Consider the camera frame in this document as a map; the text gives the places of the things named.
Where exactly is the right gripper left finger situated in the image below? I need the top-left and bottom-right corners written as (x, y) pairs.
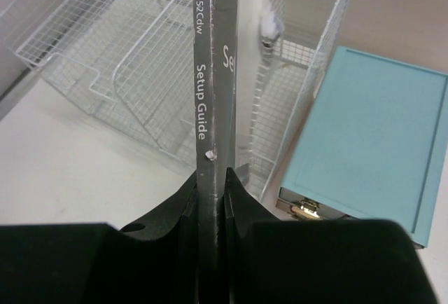
top-left (1, 175), bottom-right (197, 303)

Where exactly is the teal wooden drawer box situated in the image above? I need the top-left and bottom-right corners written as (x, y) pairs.
top-left (277, 46), bottom-right (447, 248)

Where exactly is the grey setup guide booklet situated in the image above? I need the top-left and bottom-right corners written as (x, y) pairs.
top-left (193, 0), bottom-right (238, 303)

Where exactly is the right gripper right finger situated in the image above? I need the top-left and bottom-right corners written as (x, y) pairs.
top-left (225, 168), bottom-right (438, 303)

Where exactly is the white wire desk organizer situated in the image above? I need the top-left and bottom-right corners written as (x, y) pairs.
top-left (1, 0), bottom-right (350, 200)

